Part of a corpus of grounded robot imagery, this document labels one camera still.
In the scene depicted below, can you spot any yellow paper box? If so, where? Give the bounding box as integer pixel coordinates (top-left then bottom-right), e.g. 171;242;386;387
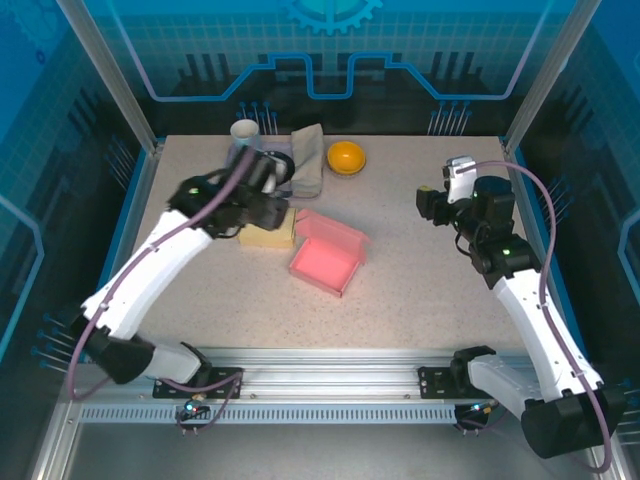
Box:
237;207;299;250

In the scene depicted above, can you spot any pink paper box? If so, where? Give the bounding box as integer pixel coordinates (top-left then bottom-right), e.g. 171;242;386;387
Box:
288;208;372;299

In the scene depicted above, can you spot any black plate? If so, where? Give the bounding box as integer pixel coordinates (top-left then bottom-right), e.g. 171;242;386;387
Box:
272;152;295;184

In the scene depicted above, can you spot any grey folded cloth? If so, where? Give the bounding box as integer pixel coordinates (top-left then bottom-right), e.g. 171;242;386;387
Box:
290;123;325;199

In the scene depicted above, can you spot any lavender plastic tray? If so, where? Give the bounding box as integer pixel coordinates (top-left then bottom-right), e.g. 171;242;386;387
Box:
227;142;326;200

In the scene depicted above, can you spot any light blue mug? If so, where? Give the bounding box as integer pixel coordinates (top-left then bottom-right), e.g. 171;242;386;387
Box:
229;118;261;151

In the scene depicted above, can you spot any yellow bowl with patterned outside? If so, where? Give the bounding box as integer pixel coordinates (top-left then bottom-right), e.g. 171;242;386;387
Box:
326;141;368;180

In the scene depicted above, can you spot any small lit connector module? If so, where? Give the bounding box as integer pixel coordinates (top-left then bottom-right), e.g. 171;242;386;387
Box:
462;399;501;419
179;397;211;419

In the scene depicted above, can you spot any metal base pan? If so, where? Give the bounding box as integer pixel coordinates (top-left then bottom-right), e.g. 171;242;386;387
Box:
29;389;640;480

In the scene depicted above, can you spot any aluminium table side rail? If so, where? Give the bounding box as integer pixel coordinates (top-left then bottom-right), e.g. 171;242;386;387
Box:
83;142;164;364
501;139;577;364

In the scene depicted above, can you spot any aluminium frame post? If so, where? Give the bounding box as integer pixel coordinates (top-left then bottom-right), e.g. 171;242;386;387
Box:
501;0;609;155
55;0;165;155

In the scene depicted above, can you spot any aluminium mounting rail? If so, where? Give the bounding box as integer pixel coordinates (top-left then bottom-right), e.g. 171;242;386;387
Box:
67;347;601;401

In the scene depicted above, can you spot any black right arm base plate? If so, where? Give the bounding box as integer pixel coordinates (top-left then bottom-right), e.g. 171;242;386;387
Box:
418;366;516;400

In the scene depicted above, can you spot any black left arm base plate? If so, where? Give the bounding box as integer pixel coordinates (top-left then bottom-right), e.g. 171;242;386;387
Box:
152;367;244;400

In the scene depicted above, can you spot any slotted cable duct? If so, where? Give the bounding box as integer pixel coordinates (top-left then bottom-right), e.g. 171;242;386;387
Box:
77;403;469;426

